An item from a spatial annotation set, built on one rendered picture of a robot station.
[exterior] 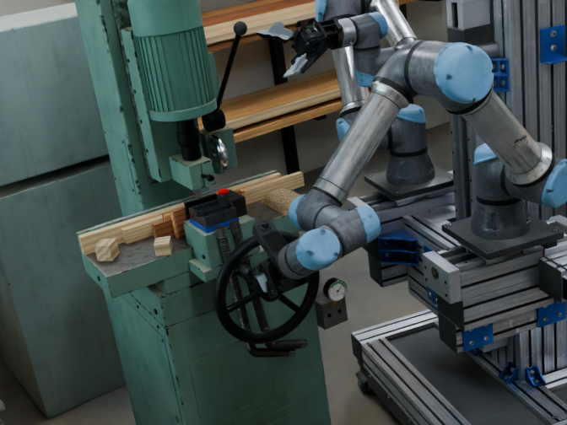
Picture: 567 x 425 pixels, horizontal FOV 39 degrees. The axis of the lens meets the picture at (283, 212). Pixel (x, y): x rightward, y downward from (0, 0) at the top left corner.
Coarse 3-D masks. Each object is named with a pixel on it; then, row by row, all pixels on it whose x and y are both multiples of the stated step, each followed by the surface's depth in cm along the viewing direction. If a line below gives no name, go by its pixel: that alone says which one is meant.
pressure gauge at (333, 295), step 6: (330, 282) 221; (336, 282) 221; (342, 282) 222; (324, 288) 222; (330, 288) 220; (336, 288) 222; (342, 288) 223; (324, 294) 223; (330, 294) 221; (336, 294) 222; (342, 294) 223; (336, 300) 222
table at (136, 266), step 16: (256, 208) 222; (272, 208) 220; (288, 224) 216; (144, 240) 211; (176, 240) 208; (96, 256) 205; (128, 256) 202; (144, 256) 201; (160, 256) 200; (176, 256) 201; (192, 256) 203; (256, 256) 202; (96, 272) 201; (112, 272) 195; (128, 272) 195; (144, 272) 198; (160, 272) 200; (176, 272) 202; (208, 272) 196; (112, 288) 194; (128, 288) 197
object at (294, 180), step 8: (288, 176) 231; (296, 176) 232; (264, 184) 228; (272, 184) 228; (280, 184) 230; (288, 184) 231; (296, 184) 232; (304, 184) 234; (248, 192) 225; (256, 192) 226; (264, 192) 228; (248, 200) 226; (256, 200) 227; (160, 216) 215; (136, 224) 211; (144, 224) 211; (128, 232) 210; (136, 232) 211; (144, 232) 212; (152, 232) 213; (128, 240) 210; (136, 240) 211
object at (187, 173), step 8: (176, 160) 216; (184, 160) 214; (192, 160) 213; (200, 160) 212; (208, 160) 212; (176, 168) 217; (184, 168) 212; (192, 168) 210; (200, 168) 211; (208, 168) 212; (176, 176) 219; (184, 176) 214; (192, 176) 210; (200, 176) 212; (184, 184) 216; (192, 184) 211; (200, 184) 212; (208, 184) 213
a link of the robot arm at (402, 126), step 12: (408, 108) 242; (420, 108) 243; (396, 120) 241; (408, 120) 239; (420, 120) 241; (396, 132) 241; (408, 132) 241; (420, 132) 242; (396, 144) 243; (408, 144) 242; (420, 144) 243
